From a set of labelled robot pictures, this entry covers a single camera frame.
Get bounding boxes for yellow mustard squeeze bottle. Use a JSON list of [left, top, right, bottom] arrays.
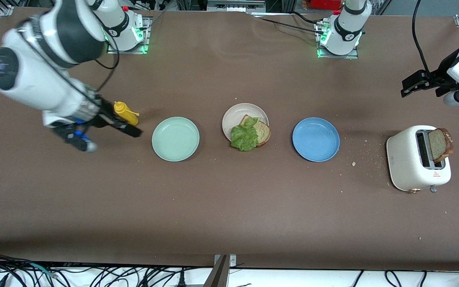
[[114, 101, 139, 127]]

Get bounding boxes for green lettuce leaf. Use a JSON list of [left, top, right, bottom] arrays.
[[230, 117, 260, 152]]

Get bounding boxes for light brown bread slice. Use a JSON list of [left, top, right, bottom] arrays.
[[239, 115, 272, 148]]

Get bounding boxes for mint green round plate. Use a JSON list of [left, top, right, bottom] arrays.
[[151, 116, 200, 162]]

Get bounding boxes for blue round plate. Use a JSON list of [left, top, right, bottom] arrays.
[[292, 117, 340, 163]]

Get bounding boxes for beige round plate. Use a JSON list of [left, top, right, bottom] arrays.
[[222, 103, 269, 147]]

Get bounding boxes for dark crust bread slice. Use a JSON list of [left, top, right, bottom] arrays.
[[428, 128, 455, 163]]

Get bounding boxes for white toaster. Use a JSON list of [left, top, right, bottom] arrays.
[[386, 125, 452, 194]]

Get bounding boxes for red box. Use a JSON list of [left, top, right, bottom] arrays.
[[308, 0, 345, 11]]

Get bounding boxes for grey aluminium beam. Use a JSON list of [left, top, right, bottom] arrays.
[[202, 255, 230, 287]]

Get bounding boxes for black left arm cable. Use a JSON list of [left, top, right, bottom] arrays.
[[412, 0, 431, 73]]

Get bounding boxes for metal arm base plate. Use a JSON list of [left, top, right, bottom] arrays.
[[315, 20, 359, 59], [106, 15, 152, 55]]

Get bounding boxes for thin black table cable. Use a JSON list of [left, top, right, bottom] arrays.
[[249, 11, 326, 37]]

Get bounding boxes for tangled black floor cables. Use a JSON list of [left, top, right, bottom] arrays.
[[0, 251, 214, 287]]

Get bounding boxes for teal cable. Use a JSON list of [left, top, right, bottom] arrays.
[[29, 262, 57, 279]]

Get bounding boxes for metal table edge bracket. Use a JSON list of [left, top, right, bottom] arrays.
[[214, 254, 237, 268]]

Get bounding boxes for looped black floor cables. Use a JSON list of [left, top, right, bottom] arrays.
[[351, 270, 429, 287]]

